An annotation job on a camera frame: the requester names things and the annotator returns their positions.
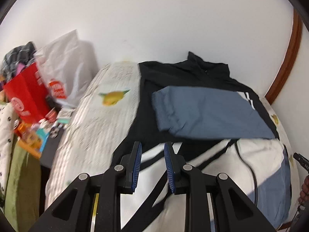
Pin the white plastic shopping bag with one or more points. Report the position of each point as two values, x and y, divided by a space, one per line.
67 65

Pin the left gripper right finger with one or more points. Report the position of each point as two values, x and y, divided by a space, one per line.
212 200

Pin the brown wooden door frame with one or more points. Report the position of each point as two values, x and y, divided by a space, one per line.
288 61

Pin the red paper shopping bag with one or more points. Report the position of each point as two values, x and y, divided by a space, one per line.
27 93

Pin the orange drink bottle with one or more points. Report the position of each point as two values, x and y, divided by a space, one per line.
29 136

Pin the green blanket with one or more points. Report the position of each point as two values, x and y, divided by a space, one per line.
23 190

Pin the plaid cloth in bag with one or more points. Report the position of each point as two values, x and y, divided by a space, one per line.
22 54

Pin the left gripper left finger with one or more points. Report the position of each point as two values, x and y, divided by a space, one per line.
93 203

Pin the black white blue jacket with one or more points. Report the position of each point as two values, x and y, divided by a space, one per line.
216 124

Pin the smartphone with camera lenses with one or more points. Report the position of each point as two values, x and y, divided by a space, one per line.
54 132

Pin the fruit print table cover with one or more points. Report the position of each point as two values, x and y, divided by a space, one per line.
87 144

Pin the white flower pattern cushion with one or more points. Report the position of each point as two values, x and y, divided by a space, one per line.
8 117

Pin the person's right hand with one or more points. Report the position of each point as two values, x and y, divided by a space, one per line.
304 194

